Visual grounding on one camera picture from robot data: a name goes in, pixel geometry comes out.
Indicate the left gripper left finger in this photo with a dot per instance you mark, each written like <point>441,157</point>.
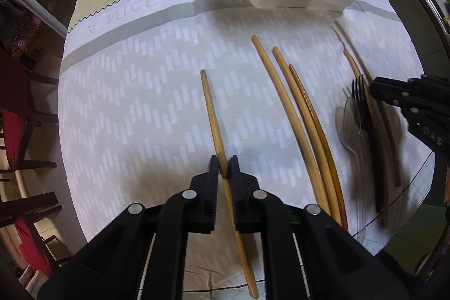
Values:
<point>204,206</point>

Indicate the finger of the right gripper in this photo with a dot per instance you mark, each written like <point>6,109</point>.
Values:
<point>395,92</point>

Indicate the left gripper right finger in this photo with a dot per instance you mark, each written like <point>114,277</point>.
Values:
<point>247,210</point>

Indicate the wooden chopstick gripped later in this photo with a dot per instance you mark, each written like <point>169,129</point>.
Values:
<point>218,145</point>

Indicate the long wooden chopstick right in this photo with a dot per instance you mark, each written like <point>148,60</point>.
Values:
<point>368,124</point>

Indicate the clear plastic spoon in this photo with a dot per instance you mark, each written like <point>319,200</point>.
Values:
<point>352,142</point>

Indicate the wooden chopstick on table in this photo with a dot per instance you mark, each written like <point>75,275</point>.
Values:
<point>326,147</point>
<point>312,134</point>
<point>299,133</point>

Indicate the white patterned tablecloth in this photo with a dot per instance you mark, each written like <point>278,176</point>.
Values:
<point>151,89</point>

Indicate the red dining chair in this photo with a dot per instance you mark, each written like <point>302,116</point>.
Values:
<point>19,118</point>

